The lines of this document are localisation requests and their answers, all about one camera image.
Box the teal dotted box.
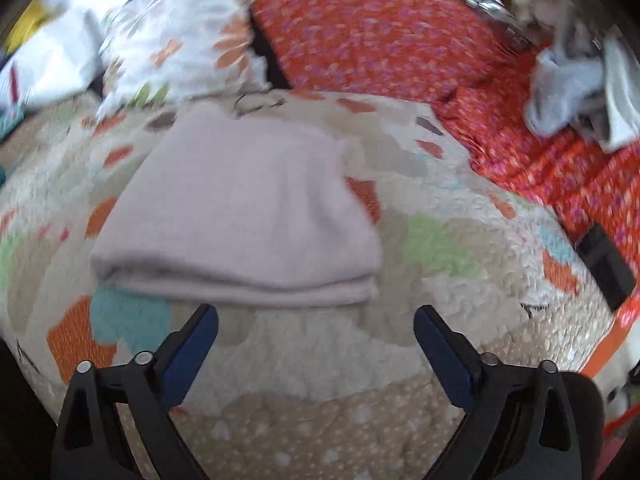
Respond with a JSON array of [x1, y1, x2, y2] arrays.
[[0, 104, 24, 142]]

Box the grey crumpled clothes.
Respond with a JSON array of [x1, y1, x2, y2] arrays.
[[523, 22, 639, 154]]

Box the red floral bedsheet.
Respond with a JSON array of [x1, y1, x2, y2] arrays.
[[434, 53, 639, 274]]

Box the white floral pillow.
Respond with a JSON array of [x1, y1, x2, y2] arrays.
[[96, 0, 270, 119]]

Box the pale pink floral sweater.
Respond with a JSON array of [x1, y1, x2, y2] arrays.
[[91, 103, 383, 308]]

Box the heart patterned quilt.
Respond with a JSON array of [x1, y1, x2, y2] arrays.
[[1, 91, 613, 479]]

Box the black flat object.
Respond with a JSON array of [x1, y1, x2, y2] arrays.
[[575, 223, 637, 313]]

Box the white paper bag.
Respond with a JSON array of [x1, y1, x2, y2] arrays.
[[1, 9, 103, 112]]

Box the red floral pillow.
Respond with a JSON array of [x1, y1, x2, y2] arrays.
[[250, 0, 514, 103]]

